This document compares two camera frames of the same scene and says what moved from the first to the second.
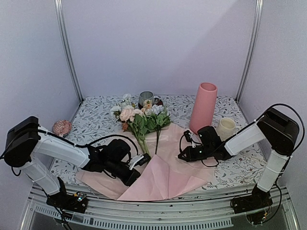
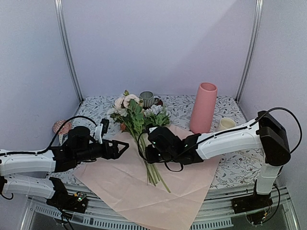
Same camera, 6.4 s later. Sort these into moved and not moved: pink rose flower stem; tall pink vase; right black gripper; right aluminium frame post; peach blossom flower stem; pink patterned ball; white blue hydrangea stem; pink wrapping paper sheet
Moved: peach blossom flower stem; pink wrapping paper sheet; pink rose flower stem; right black gripper
Not moved: white blue hydrangea stem; pink patterned ball; tall pink vase; right aluminium frame post
